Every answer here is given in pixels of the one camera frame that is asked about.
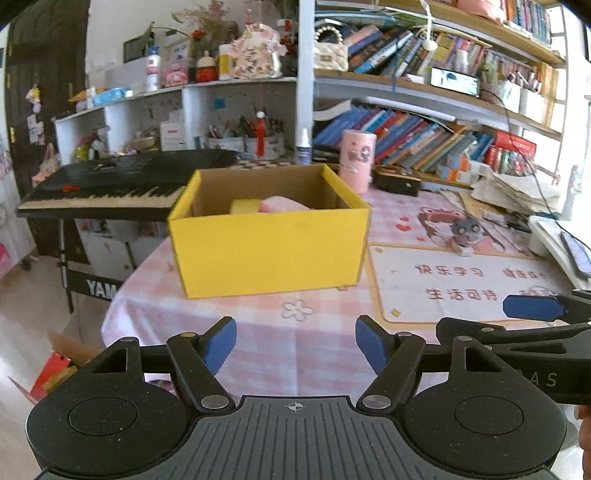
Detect lit screen device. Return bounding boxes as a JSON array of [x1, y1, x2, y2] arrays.
[[430, 67, 481, 98]]

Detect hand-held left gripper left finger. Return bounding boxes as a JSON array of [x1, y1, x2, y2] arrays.
[[84, 316, 238, 414]]

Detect dark wooden box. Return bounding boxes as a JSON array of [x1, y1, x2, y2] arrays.
[[372, 166, 422, 197]]

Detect red books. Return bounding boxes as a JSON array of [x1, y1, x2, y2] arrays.
[[485, 130, 539, 176]]

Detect white carton red label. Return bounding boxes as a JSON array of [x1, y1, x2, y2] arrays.
[[160, 121, 188, 152]]

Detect yellow cardboard box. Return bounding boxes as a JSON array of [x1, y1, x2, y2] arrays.
[[166, 164, 373, 300]]

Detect black smartphone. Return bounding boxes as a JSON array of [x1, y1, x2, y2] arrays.
[[560, 230, 591, 278]]

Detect pink gift box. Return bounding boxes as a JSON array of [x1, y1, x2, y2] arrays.
[[164, 62, 189, 88]]

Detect blue tissue pack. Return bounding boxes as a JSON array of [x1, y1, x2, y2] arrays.
[[91, 87, 135, 107]]

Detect shelf of upright books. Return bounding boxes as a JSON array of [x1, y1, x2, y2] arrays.
[[346, 23, 465, 78]]

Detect red round pot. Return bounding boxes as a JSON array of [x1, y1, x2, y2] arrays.
[[196, 51, 218, 83]]

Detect black electronic keyboard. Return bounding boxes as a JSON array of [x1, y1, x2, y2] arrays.
[[16, 148, 239, 223]]

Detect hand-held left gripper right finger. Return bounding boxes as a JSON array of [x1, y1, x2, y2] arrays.
[[355, 315, 514, 414]]

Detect dark wooden door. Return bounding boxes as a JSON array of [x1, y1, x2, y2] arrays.
[[0, 0, 89, 155]]

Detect yellow sponge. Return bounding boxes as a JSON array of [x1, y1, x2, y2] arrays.
[[229, 198, 265, 216]]

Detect red hanging tassel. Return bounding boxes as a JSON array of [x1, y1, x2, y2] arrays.
[[256, 106, 269, 158]]

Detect open cardboard box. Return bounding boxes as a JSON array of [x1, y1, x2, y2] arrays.
[[8, 329, 100, 405]]

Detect stack of papers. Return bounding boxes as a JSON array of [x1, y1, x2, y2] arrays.
[[471, 171, 565, 219]]

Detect black keyboard stand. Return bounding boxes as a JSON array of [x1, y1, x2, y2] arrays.
[[58, 219, 139, 315]]

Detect person's right hand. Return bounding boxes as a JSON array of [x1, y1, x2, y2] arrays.
[[575, 405, 591, 456]]

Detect pink checked desktop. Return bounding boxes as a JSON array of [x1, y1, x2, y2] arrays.
[[100, 178, 591, 398]]

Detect white shelf unit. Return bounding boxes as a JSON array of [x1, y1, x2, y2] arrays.
[[54, 76, 299, 154]]

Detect white bottle blue cap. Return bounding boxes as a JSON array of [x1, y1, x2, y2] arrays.
[[145, 46, 162, 92]]

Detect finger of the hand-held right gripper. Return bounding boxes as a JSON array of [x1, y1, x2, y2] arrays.
[[435, 316, 591, 356], [502, 290, 591, 325]]

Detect small grey toy figure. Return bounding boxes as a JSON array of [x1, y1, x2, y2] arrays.
[[449, 219, 482, 257]]

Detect white quilted handbag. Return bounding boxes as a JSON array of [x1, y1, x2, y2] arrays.
[[314, 25, 350, 73]]

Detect pink cartoon canister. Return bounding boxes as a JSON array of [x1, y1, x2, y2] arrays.
[[339, 130, 376, 195]]

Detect wooden bookshelf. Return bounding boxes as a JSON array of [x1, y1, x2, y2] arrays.
[[295, 0, 570, 186]]

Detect wooden chessboard box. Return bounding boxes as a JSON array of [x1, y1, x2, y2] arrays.
[[235, 157, 340, 172]]

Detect white pen tin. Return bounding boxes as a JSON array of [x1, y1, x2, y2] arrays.
[[205, 131, 285, 158]]

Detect floral fabric bag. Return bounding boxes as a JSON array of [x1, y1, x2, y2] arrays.
[[229, 23, 284, 79]]

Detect row of colourful books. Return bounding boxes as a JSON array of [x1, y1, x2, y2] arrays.
[[314, 104, 498, 174]]

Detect orange and blue carton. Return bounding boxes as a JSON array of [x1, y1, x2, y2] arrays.
[[436, 166, 482, 184], [445, 157, 493, 176]]

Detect pink plush toy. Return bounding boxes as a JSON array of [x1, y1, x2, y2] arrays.
[[259, 196, 319, 214]]

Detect black cable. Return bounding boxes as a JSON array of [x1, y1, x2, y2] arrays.
[[480, 87, 574, 232]]

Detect white spray bottle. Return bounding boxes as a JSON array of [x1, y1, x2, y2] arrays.
[[295, 128, 313, 166]]

